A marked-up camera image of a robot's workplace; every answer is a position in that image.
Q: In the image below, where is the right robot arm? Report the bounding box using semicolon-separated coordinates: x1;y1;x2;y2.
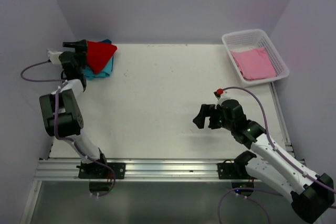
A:
193;99;335;223

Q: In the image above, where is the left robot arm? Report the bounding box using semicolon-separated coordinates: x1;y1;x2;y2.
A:
39;40;107;171

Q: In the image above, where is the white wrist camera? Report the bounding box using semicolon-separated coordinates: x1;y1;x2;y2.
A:
214;89;231;106
47;49;63;65

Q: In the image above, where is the aluminium mounting rail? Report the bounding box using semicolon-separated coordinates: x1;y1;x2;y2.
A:
33;158;310;183

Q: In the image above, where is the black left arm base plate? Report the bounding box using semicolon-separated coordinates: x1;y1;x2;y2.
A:
76;153;126;179

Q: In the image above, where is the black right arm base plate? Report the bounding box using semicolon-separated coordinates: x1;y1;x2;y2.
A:
216;151;257;180

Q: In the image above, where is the red t-shirt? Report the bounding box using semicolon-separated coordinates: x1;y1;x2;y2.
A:
87;41;117;74

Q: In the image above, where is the folded pink t-shirt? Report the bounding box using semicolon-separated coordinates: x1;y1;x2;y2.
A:
230;47;277;81

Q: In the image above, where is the white plastic basket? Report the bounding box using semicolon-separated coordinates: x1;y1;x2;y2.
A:
222;29;289;87

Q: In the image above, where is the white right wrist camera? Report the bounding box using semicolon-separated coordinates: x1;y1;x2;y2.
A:
214;89;231;106

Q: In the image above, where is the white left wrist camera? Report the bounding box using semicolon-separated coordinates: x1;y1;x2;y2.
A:
47;49;63;65

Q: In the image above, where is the folded turquoise t-shirt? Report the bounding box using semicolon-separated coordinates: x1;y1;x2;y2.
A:
82;39;114;81

